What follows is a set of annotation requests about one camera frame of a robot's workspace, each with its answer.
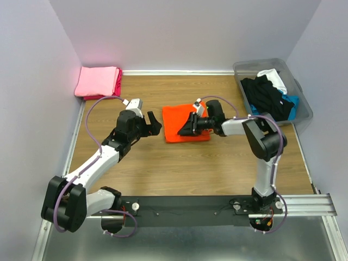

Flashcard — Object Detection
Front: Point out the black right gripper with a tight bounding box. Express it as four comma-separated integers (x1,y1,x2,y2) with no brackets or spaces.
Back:
177,111,214,137

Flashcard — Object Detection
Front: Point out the orange t shirt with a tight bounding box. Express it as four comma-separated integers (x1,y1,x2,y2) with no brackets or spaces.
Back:
162,104,210,143

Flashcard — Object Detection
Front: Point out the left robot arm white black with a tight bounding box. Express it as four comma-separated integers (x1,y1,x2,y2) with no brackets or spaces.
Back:
41,110,162,232

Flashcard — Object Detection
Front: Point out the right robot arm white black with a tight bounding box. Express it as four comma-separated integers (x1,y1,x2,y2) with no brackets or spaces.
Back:
178,112,287,213

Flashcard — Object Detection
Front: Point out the folded magenta shirt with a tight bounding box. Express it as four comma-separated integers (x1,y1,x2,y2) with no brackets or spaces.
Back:
83,67,123,101

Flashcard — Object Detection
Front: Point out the folded light pink shirt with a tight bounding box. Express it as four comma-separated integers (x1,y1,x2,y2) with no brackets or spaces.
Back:
74,66,120,97

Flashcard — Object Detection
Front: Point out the black shirt in bin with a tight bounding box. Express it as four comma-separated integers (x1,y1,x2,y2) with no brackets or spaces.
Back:
241,76,281,105

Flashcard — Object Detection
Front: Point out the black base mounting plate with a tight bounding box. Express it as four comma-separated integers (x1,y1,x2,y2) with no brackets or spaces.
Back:
89,194,285,229

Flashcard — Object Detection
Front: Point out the clear plastic bin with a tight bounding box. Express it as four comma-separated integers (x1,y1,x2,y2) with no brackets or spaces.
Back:
233,58,313,125

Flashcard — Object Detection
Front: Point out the white shirt in bin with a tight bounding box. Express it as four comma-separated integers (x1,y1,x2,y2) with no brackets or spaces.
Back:
257,69,288,95

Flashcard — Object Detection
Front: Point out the blue shirt in bin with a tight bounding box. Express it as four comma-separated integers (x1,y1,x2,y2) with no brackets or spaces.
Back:
250,92,300,121

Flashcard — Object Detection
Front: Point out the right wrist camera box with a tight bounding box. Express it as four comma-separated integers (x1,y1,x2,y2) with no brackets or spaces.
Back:
193,99,226,123

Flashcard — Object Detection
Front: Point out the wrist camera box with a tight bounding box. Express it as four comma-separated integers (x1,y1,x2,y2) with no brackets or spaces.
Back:
193,99,226,123
122,98,143,118

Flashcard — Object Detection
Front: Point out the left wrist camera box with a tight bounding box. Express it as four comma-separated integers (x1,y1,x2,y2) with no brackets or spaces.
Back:
122,98,143,118

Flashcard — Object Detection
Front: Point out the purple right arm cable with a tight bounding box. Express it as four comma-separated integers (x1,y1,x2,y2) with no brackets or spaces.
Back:
193,95,285,191

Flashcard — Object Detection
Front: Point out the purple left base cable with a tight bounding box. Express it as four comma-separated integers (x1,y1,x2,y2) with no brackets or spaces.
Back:
102,209,138,239

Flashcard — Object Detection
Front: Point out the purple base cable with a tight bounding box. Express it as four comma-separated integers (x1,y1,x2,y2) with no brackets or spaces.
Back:
254,190,288,235
102,209,138,239

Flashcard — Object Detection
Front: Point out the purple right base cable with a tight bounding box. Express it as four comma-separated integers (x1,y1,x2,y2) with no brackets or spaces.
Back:
254,190,288,235

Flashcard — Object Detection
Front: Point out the aluminium front rail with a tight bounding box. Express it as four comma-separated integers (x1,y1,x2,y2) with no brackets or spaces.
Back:
88,194,337,221

